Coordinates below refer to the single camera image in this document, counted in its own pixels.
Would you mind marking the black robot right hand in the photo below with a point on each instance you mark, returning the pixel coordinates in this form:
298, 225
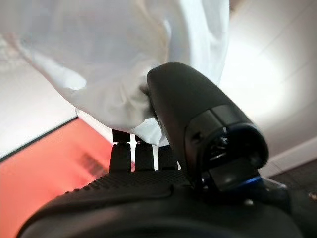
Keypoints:
198, 111

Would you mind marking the white garment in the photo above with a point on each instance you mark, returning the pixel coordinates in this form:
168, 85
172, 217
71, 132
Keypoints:
111, 62

